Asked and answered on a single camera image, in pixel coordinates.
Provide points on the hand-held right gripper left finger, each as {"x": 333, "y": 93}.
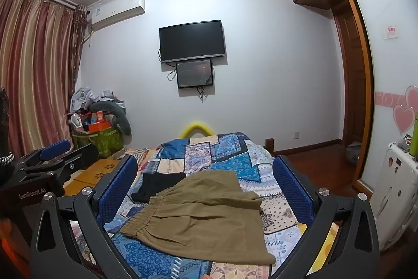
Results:
{"x": 117, "y": 190}

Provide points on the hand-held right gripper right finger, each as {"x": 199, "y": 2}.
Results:
{"x": 292, "y": 192}

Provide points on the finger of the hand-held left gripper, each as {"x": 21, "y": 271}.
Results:
{"x": 76, "y": 159}
{"x": 55, "y": 148}

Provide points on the olive green pants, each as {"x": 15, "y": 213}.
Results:
{"x": 202, "y": 217}

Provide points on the carved wooden board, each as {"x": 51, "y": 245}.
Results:
{"x": 94, "y": 172}

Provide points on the green printed bag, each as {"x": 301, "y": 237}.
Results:
{"x": 104, "y": 141}

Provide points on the black garment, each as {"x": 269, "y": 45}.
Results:
{"x": 156, "y": 184}

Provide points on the orange box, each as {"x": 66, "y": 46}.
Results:
{"x": 99, "y": 127}

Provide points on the red box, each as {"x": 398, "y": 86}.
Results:
{"x": 100, "y": 116}

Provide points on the pile of grey clothes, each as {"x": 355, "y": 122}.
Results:
{"x": 81, "y": 99}

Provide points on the dark studded object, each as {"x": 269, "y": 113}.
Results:
{"x": 5, "y": 122}

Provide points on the grey bolster pillow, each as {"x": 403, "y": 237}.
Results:
{"x": 123, "y": 125}

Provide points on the person's orange clothing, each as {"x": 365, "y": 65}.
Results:
{"x": 9, "y": 249}

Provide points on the patchwork printed blanket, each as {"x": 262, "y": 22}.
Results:
{"x": 228, "y": 154}

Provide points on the striped pink curtain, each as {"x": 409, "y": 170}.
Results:
{"x": 36, "y": 69}

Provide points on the yellow foam noodle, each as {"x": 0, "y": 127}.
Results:
{"x": 197, "y": 126}

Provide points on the white cabinet with stickers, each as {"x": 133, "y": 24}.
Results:
{"x": 398, "y": 187}

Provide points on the wardrobe with white sliding door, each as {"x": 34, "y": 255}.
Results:
{"x": 385, "y": 76}

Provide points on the white air conditioner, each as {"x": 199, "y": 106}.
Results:
{"x": 117, "y": 11}

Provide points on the red white sticker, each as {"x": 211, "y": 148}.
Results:
{"x": 391, "y": 32}

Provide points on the wooden bed post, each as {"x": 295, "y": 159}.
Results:
{"x": 269, "y": 146}

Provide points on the small black wall monitor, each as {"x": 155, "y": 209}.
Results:
{"x": 195, "y": 73}

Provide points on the black wall television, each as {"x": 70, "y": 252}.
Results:
{"x": 192, "y": 40}

